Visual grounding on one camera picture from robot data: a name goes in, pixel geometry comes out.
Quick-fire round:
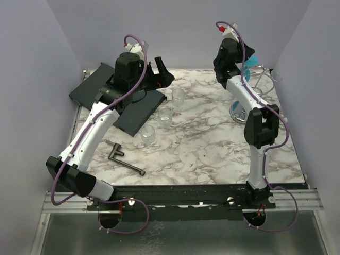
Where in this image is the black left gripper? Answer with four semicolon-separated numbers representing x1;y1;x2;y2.
130;56;174;94

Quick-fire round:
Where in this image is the clear ribbed wine glass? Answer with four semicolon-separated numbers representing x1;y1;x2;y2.
158;108;173;129

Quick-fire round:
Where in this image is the blue wine glass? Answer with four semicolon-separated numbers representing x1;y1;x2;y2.
232;55;258;115

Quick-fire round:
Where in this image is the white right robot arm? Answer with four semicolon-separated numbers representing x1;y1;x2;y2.
213;38;279;208

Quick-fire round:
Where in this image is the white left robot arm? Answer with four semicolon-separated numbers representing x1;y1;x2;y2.
46;52;174;210

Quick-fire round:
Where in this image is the chrome wine glass rack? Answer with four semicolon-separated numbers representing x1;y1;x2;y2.
229;65;276;124

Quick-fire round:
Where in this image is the dark grey flat box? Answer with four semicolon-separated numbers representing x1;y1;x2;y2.
69;62;168;138

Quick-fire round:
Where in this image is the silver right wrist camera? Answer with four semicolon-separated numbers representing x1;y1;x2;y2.
217;24;239;42

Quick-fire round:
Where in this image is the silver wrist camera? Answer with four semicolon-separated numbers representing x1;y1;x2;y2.
124;42;145;61
217;24;239;42

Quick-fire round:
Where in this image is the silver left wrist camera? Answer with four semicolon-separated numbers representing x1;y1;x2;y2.
124;42;145;61

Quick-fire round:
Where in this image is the dark metal T-handle tool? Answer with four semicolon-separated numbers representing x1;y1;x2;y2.
104;139;147;176

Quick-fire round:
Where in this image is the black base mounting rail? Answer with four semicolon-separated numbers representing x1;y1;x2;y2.
87;183;277;223

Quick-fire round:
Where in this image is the aluminium extrusion frame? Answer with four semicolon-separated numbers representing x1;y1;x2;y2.
29;69;120;255

